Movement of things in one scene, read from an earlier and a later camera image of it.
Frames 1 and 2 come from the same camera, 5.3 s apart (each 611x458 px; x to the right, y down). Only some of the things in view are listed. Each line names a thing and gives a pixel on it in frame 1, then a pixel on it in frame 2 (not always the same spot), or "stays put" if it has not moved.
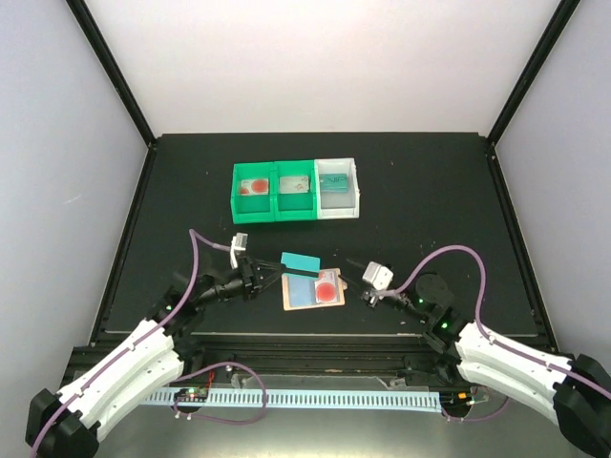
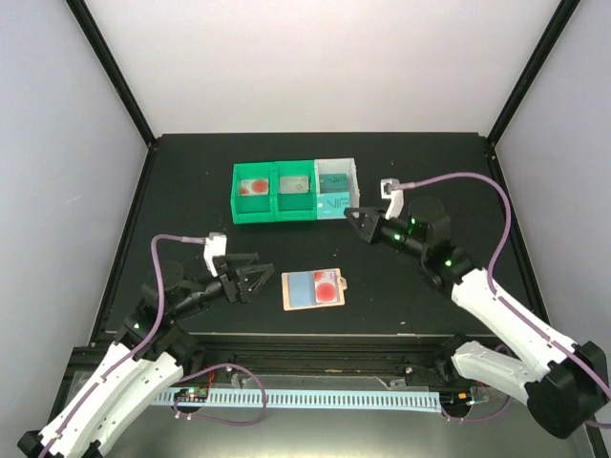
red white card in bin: (254, 187) stays put
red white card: (326, 286) stays put
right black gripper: (366, 294) → (370, 229)
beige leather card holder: (305, 290) stays put
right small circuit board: (455, 398) stays put
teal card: (296, 260) → (332, 205)
